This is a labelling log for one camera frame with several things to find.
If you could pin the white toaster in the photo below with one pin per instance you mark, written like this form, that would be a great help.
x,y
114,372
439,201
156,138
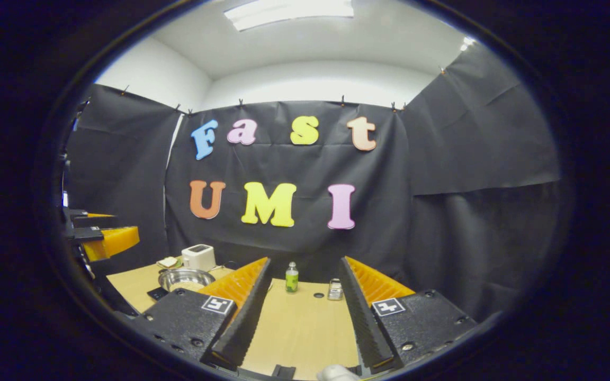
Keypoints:
x,y
198,257

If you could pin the green drink bottle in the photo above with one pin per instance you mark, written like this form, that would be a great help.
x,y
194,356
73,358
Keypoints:
x,y
292,280

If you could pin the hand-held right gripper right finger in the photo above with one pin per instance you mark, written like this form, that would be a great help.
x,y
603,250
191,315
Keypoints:
x,y
363,328

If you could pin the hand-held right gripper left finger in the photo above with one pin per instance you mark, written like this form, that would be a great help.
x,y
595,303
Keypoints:
x,y
247,328

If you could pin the sandwich on small tray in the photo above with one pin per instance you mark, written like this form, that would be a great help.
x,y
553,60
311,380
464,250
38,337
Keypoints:
x,y
168,262

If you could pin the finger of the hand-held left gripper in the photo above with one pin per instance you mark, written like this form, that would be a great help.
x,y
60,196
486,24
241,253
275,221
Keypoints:
x,y
114,241
88,221

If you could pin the black induction cooktop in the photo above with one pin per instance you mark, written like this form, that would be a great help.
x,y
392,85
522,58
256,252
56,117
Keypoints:
x,y
157,293

